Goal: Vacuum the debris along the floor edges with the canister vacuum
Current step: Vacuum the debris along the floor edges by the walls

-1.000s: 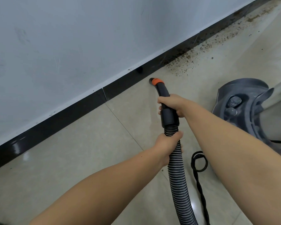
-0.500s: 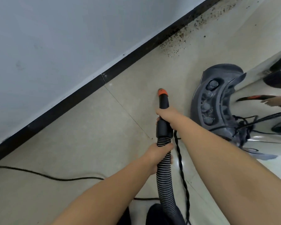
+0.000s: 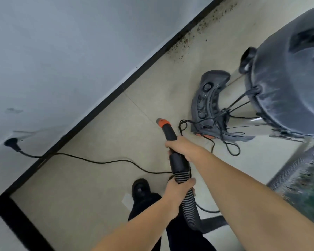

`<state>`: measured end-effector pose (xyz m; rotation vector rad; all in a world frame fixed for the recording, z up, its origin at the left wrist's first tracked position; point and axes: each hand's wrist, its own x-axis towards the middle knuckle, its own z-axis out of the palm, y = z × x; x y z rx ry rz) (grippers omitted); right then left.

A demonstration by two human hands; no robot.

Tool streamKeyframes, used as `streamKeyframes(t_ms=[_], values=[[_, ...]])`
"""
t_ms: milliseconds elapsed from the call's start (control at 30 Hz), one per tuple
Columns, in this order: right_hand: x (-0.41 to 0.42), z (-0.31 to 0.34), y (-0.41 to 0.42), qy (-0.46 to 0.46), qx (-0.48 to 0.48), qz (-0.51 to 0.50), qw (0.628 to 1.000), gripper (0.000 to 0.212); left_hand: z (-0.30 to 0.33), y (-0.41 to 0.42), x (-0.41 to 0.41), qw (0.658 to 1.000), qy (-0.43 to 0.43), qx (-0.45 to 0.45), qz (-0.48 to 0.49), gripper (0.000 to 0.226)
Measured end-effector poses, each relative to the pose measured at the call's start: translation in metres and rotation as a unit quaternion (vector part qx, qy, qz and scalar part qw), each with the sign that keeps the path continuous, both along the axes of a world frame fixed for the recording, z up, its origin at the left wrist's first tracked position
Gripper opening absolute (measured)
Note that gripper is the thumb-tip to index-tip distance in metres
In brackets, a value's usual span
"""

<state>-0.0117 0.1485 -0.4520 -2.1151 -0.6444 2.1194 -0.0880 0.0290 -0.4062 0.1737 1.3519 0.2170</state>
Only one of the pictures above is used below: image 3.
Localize brown dirt debris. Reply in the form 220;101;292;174
167;2;237;62

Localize person's right forearm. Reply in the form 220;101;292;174
191;150;314;251

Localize person's left forearm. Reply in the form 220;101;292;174
91;201;178;251

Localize person's black left shoe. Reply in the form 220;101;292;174
132;178;151;204

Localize black power cord with plug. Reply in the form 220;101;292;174
4;86;262;215

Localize person's dark right trouser leg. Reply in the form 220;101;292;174
166;214;216;251

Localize black ribbed vacuum hose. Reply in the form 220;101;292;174
156;118;227;234

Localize black skirting board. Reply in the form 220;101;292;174
0;0;227;251

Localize person's right hand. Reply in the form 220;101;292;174
164;136;208;164

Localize white wall socket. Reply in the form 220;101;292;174
0;130;42;150

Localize person's left hand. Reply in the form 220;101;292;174
163;177;197;220

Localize green lace bed skirt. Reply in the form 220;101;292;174
267;139;314;225

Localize grey vacuum cleaner orange knobs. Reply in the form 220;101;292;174
191;3;314;143

